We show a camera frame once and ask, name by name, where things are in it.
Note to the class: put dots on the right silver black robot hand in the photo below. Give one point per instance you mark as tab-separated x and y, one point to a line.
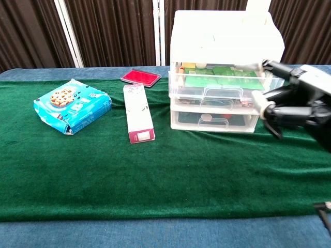
310	103

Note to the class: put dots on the white trays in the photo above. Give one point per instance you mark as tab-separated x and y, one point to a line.
222	38

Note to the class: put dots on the green paper packets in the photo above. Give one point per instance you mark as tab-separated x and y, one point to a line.
222	77

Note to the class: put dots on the green velvet cloth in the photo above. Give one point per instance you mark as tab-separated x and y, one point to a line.
155	175

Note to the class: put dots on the red ink pad case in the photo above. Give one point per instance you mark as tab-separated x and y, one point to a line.
141	77

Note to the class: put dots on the long white pink box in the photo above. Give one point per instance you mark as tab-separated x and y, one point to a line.
138	111

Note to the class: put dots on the blue cookie box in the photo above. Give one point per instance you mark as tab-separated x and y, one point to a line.
75	108

